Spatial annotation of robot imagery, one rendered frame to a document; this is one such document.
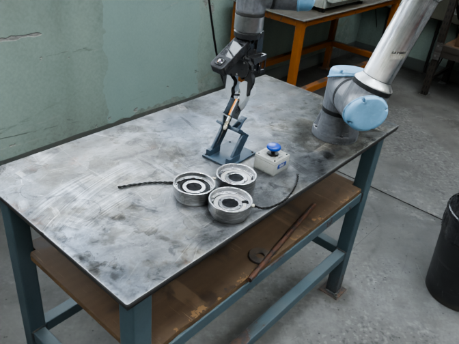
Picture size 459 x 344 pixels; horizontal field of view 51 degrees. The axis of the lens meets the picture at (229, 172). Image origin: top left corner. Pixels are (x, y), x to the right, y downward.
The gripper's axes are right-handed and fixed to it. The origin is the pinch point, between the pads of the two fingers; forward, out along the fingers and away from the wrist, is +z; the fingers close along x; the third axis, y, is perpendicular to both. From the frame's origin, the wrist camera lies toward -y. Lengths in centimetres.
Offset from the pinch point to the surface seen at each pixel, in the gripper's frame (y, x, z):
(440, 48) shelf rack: 323, 29, 53
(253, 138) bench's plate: 13.7, 1.3, 15.9
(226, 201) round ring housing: -21.6, -15.7, 13.8
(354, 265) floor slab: 77, -23, 96
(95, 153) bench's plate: -27.5, 26.4, 16.0
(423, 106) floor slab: 298, 21, 95
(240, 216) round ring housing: -24.7, -22.2, 13.4
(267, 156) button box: 0.4, -12.4, 11.4
